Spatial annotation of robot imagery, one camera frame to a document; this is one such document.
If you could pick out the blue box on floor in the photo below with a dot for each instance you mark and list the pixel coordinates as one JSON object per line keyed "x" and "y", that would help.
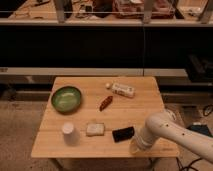
{"x": 201, "y": 128}

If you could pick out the white paper cup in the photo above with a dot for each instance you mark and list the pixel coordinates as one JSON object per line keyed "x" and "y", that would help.
{"x": 70, "y": 134}

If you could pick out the green bowl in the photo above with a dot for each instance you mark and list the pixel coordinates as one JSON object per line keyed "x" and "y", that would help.
{"x": 66, "y": 99}

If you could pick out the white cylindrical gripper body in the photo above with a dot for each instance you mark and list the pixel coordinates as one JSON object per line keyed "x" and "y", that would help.
{"x": 137, "y": 144}

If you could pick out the black eraser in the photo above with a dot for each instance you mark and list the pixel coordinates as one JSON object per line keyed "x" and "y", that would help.
{"x": 123, "y": 134}

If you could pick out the wooden table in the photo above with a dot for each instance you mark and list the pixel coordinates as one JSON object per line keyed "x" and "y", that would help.
{"x": 122, "y": 112}

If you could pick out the white plastic bottle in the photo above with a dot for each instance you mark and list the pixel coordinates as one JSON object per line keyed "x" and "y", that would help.
{"x": 121, "y": 89}

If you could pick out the beige sponge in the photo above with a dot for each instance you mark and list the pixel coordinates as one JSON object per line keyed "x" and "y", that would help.
{"x": 95, "y": 129}

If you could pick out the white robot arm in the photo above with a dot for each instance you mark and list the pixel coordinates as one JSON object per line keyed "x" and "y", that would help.
{"x": 162, "y": 125}

